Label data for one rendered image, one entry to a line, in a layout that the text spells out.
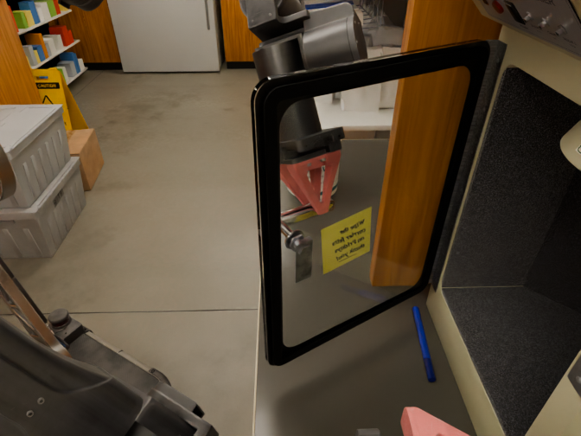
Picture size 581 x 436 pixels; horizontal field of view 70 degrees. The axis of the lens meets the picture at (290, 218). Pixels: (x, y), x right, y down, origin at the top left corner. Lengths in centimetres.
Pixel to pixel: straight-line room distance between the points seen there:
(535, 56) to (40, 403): 49
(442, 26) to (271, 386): 54
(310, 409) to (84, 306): 173
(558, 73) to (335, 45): 21
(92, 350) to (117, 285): 64
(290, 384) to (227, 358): 121
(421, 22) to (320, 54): 17
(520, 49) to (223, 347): 163
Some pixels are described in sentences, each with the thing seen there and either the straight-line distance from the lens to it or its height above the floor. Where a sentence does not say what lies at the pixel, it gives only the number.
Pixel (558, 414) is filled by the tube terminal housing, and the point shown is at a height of 112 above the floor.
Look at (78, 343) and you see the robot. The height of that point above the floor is 24.
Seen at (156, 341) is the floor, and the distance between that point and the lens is 198.
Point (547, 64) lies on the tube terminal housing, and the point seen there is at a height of 139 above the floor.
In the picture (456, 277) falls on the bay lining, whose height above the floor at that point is 104.
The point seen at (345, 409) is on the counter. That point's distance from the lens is 65.
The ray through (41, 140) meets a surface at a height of 57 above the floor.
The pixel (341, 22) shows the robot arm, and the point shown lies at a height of 141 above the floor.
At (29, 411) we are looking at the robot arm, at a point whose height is 130.
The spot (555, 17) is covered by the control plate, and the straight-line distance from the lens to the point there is 38.
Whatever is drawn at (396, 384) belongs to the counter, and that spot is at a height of 94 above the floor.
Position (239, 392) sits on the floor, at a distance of 177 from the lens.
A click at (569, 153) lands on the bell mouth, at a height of 132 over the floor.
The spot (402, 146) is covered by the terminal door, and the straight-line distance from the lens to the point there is 51.
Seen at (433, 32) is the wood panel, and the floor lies 138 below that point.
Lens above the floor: 150
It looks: 36 degrees down
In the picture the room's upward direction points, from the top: straight up
